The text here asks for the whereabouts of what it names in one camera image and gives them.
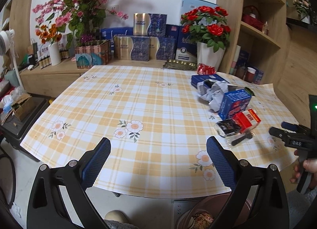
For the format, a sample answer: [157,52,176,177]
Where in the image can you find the large light blue box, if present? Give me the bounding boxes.
[180,0,218,25]

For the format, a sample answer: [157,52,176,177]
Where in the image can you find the pale pink potted flowers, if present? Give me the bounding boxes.
[292,0,313,24]

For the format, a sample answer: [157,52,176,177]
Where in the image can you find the black storage case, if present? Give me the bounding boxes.
[0,96,53,162]

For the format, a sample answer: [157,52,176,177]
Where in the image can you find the small black plastic piece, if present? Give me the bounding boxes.
[230,132,253,146]

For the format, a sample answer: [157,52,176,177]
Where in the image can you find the blue cookie box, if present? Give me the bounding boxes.
[239,50,250,68]

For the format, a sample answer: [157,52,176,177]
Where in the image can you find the red white cigarette pack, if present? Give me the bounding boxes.
[233,109,261,133]

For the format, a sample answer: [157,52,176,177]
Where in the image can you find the small blue carton red print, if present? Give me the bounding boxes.
[218,88,252,120]

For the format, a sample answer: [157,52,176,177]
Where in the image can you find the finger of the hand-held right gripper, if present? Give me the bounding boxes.
[269,126,294,145]
[282,121,309,133]

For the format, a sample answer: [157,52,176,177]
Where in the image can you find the white standing fan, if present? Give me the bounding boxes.
[0,29,25,88]

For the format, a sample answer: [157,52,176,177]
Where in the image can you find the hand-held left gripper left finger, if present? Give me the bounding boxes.
[27,137,111,229]

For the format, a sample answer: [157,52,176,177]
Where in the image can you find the small cardboard box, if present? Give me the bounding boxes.
[11,95,37,122]

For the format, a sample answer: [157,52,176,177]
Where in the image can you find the crumpled silver white wrapper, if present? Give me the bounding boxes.
[197,79,244,112]

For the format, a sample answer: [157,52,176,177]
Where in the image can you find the red paper cup white rim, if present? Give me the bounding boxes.
[246,67,256,82]

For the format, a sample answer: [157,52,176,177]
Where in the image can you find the crushed red soda can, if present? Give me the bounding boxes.
[197,63,216,76]

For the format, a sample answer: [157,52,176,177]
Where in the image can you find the row of small brown bottles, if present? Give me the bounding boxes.
[37,48,70,69]

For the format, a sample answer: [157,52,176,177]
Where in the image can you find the purple artificial flowers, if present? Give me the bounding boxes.
[80,33,96,43]

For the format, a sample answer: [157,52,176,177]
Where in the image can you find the orange artificial flowers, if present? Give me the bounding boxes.
[35,24,62,45]

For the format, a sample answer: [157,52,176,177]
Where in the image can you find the brown waste bin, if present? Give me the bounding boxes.
[182,193,248,229]

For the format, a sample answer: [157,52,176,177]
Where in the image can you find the wooden shelf unit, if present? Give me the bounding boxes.
[218,0,298,84]

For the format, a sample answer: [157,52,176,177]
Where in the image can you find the long blue box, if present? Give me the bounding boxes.
[100,27,134,40]

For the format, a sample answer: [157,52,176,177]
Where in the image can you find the blue cardboard box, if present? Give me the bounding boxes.
[191,74,232,91]

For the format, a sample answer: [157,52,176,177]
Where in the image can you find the striped planter box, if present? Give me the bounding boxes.
[74,40,112,69]

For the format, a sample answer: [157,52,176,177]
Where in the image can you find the red rose artificial plant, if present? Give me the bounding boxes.
[180,5,231,53]

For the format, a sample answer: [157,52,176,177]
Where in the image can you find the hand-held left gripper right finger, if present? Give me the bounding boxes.
[206,136,290,229]

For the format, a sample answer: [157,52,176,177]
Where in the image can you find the gold embossed tray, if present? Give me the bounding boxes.
[162,59,197,71]

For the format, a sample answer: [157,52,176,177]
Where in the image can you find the black cable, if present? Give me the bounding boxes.
[0,153,16,207]

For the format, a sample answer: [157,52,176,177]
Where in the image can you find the black foil packet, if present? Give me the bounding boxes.
[215,117,239,137]

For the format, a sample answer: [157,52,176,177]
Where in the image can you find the red gift basket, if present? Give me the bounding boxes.
[241,5,264,31]

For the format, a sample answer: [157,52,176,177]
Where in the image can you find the person's right hand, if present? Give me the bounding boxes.
[290,150,317,190]

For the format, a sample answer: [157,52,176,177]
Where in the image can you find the beige slipper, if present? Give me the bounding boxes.
[104,210,130,223]

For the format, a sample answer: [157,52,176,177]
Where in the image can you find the white vase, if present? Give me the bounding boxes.
[48,42,62,66]

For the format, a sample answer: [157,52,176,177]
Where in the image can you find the dark blue box red logo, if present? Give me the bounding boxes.
[166,24,184,38]

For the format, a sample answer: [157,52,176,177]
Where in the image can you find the stack of pastel paper cups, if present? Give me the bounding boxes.
[229,44,242,76]

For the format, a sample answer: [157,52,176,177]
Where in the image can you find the small blue box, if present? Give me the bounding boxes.
[255,69,265,84]

